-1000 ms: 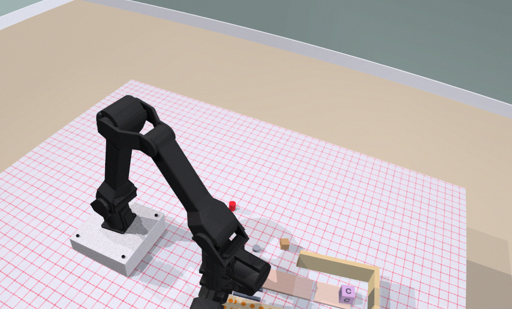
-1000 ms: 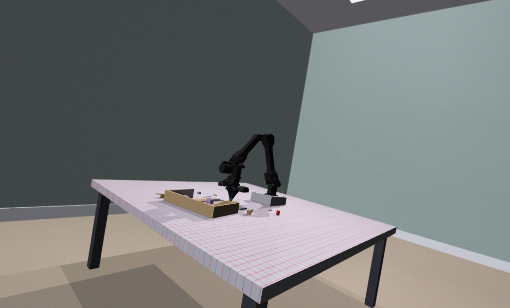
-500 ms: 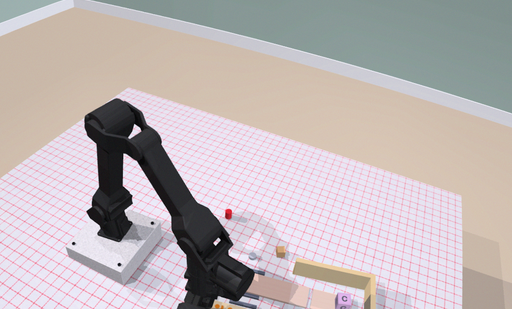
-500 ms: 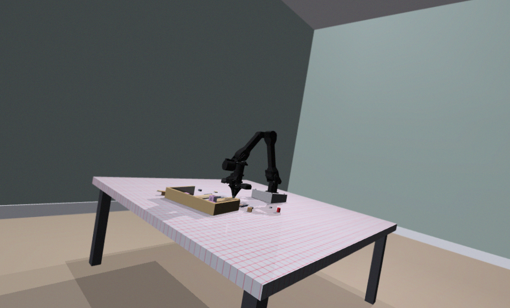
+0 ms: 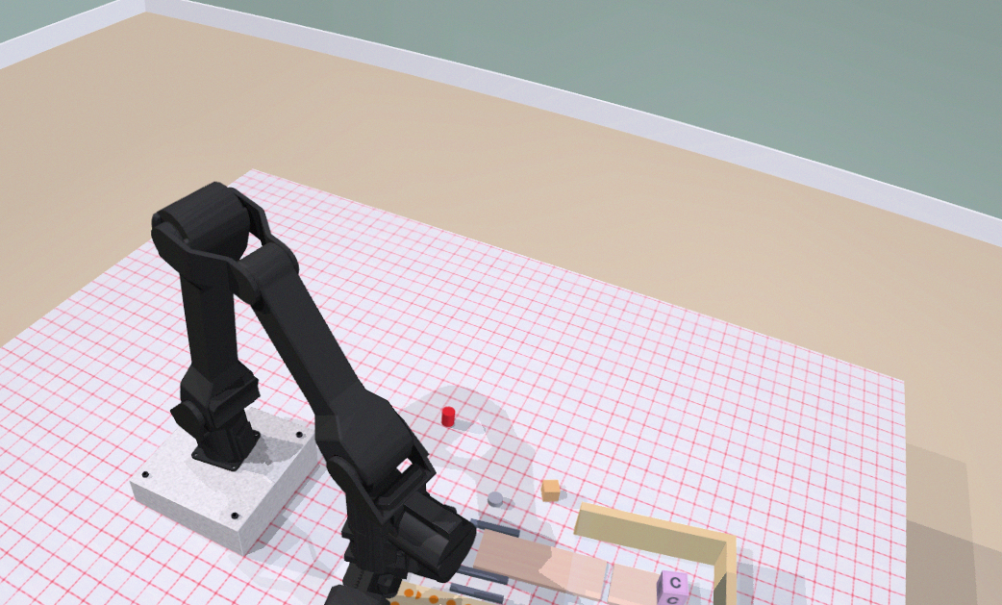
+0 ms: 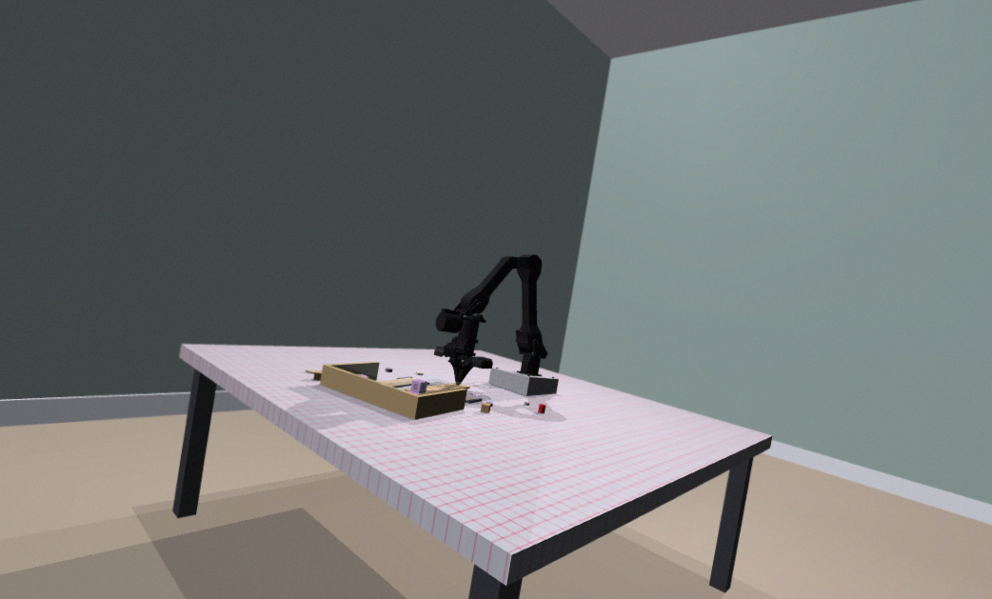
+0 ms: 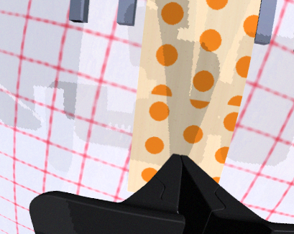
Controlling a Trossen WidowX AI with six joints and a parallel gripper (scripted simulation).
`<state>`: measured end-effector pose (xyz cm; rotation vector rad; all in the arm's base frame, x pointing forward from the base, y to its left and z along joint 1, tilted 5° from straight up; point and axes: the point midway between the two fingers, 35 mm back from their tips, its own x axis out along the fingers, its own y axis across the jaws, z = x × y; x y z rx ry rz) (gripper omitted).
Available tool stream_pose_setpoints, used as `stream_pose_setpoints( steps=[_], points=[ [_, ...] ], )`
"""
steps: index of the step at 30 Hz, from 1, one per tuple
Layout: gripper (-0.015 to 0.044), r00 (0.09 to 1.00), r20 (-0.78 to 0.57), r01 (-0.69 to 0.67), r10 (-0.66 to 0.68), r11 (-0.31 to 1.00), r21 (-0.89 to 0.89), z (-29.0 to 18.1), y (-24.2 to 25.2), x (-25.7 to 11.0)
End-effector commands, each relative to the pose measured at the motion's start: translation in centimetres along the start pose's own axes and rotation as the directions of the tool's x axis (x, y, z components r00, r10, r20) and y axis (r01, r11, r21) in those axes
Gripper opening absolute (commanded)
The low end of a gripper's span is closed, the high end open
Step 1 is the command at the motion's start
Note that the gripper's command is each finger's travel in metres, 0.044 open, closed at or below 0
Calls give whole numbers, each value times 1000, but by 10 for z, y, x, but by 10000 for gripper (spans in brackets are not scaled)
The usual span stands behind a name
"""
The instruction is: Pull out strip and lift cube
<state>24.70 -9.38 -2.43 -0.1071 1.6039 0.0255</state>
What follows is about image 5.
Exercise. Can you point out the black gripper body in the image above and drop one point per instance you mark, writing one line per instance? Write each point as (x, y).
(375, 559)

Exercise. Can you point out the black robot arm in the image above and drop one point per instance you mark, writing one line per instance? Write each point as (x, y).
(361, 437)

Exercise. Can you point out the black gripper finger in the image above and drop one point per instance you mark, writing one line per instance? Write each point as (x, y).
(393, 589)

